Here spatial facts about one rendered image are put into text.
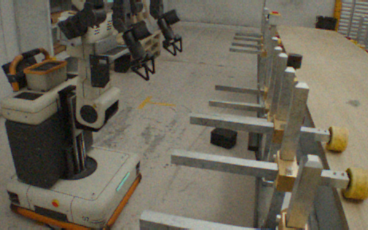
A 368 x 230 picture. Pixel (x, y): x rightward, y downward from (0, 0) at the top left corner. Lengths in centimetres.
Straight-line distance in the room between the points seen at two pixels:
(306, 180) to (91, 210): 133
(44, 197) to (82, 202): 24
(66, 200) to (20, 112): 53
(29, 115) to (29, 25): 211
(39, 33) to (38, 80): 187
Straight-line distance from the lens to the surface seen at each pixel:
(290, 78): 101
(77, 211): 178
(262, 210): 108
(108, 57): 146
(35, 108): 163
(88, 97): 160
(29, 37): 369
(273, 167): 82
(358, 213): 86
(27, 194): 195
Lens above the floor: 140
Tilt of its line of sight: 25 degrees down
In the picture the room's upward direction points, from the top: 3 degrees clockwise
